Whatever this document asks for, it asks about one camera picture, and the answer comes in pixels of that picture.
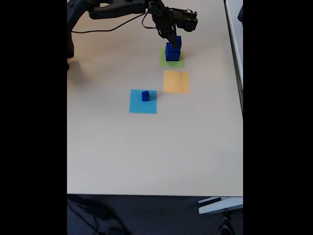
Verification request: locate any medium blue cube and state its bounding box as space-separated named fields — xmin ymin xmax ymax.
xmin=170 ymin=35 xmax=182 ymax=52

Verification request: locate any large blue cube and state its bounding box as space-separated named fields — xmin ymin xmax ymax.
xmin=165 ymin=42 xmax=181 ymax=62

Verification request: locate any green paper square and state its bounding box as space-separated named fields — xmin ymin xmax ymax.
xmin=159 ymin=47 xmax=185 ymax=69

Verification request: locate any orange paper square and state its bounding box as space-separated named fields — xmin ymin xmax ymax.
xmin=162 ymin=70 xmax=190 ymax=94

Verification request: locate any light blue paper square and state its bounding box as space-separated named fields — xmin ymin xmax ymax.
xmin=129 ymin=89 xmax=157 ymax=115

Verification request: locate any white table foot bar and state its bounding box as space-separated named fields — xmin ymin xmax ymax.
xmin=198 ymin=196 xmax=244 ymax=215

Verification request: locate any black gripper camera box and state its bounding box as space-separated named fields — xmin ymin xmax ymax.
xmin=171 ymin=7 xmax=199 ymax=32

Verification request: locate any short looped wrist cable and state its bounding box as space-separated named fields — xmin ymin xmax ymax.
xmin=142 ymin=11 xmax=158 ymax=29

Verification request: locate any thick black floor cable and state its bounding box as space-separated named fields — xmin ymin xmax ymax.
xmin=67 ymin=195 xmax=128 ymax=235

